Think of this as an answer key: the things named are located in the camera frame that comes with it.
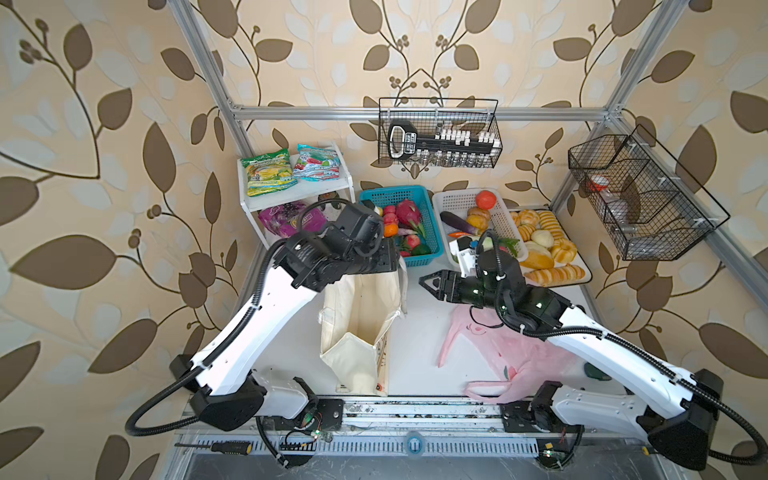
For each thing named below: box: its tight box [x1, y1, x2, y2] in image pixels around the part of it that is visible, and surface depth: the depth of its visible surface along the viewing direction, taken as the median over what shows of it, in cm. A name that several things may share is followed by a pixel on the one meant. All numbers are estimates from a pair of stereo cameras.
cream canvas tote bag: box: [319, 257, 409, 396], surface depth 72 cm
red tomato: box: [475, 190, 497, 211], surface depth 113 cm
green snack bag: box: [240, 148, 298, 197], surface depth 82 cm
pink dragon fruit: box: [396, 199, 425, 238], surface depth 111 cm
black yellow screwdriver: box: [174, 441, 253, 455], surface depth 71 cm
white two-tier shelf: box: [236, 143, 356, 250], surface depth 82 cm
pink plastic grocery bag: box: [438, 306, 585, 405], surface depth 82 cm
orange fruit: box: [384, 224, 399, 238], surface depth 104 cm
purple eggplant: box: [440, 211, 477, 235], surface depth 115 cm
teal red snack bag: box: [294, 144, 341, 181], surface depth 82 cm
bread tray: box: [508, 207, 592, 288], surface depth 104 cm
